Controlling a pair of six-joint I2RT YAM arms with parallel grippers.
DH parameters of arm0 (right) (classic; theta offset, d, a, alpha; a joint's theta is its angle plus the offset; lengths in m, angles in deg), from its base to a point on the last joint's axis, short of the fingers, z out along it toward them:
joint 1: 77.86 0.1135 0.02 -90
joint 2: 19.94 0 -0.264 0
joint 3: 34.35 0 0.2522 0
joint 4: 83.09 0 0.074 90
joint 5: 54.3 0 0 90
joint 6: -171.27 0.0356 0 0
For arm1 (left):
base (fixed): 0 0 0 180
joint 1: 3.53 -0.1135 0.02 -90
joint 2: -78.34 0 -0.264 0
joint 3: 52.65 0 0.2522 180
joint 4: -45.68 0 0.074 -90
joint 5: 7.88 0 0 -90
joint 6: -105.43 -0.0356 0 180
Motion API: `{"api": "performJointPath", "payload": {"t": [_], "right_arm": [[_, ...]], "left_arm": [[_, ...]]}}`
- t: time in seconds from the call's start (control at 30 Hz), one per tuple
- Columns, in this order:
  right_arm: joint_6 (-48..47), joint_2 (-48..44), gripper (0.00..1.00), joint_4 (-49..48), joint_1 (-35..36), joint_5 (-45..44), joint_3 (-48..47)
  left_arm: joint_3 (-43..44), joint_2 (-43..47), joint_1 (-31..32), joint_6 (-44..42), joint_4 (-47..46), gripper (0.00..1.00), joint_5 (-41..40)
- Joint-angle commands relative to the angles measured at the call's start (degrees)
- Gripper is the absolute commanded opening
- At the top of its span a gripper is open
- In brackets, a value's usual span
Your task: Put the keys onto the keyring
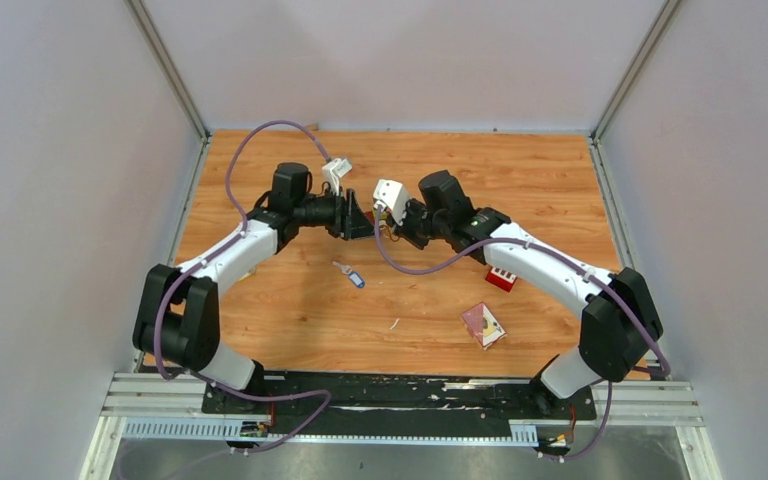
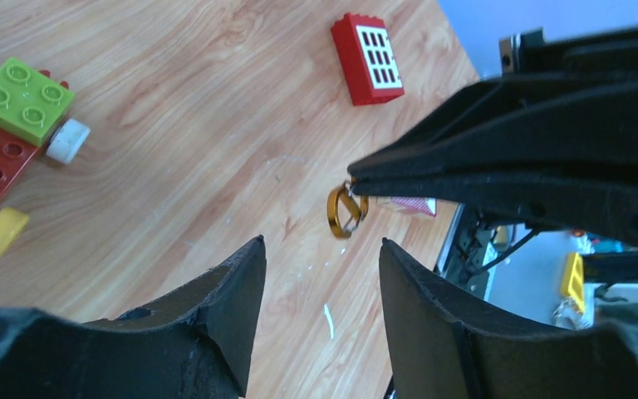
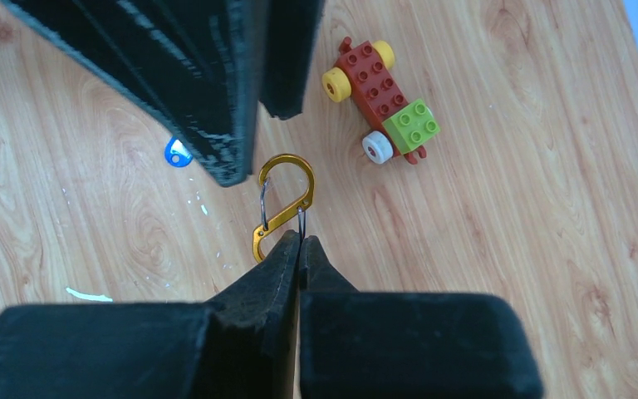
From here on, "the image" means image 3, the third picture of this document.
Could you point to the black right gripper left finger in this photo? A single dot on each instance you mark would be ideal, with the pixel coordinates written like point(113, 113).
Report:
point(233, 345)

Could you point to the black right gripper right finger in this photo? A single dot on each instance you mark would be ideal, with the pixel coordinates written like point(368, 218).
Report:
point(357, 344)

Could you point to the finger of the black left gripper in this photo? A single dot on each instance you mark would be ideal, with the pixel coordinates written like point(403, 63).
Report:
point(194, 66)
point(292, 28)

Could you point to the silver key with blue tag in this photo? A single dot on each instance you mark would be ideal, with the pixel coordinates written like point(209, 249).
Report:
point(176, 154)

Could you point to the toy brick car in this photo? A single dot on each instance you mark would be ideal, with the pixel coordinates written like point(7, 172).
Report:
point(399, 127)

